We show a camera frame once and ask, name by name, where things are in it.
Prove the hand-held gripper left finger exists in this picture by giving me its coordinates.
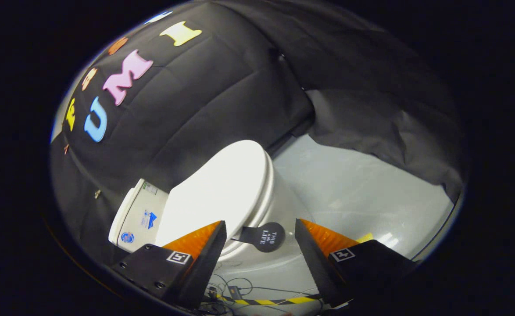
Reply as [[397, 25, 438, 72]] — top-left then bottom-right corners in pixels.
[[111, 220, 227, 309]]

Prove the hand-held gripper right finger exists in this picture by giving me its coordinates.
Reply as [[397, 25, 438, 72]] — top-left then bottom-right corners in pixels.
[[295, 218, 417, 309]]

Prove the black round lid tab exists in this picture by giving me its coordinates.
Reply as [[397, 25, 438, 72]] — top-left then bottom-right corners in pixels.
[[231, 222, 286, 253]]

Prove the white toilet lid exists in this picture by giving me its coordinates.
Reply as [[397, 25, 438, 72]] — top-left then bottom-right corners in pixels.
[[154, 140, 272, 257]]

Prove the white toilet bowl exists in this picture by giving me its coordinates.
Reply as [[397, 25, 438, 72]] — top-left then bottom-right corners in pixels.
[[205, 149, 328, 303]]

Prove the white toilet tank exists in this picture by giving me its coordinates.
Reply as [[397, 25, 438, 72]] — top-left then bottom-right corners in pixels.
[[108, 178, 170, 254]]

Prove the yellow black hazard tape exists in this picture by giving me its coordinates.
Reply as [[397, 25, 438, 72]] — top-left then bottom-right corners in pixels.
[[216, 295, 324, 306]]

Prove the black backdrop cloth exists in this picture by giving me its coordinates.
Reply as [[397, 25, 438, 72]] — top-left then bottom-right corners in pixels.
[[49, 0, 466, 264]]

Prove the black cable bundle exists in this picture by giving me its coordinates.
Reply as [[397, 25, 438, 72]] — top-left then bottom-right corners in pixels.
[[203, 274, 324, 316]]

